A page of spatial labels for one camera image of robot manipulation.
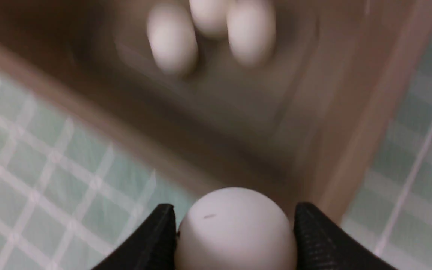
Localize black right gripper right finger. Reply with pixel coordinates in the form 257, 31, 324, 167
294, 202, 395, 270

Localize white ping-pong ball edge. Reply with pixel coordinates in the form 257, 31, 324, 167
174, 187, 297, 270

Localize white ping-pong ball with mark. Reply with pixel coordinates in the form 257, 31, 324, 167
226, 0, 276, 68

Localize olive green plastic bin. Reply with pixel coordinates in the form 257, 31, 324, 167
0, 0, 432, 224

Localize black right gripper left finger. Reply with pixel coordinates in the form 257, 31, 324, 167
93, 204, 177, 270

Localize green checkered tablecloth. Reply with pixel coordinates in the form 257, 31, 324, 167
0, 0, 432, 270

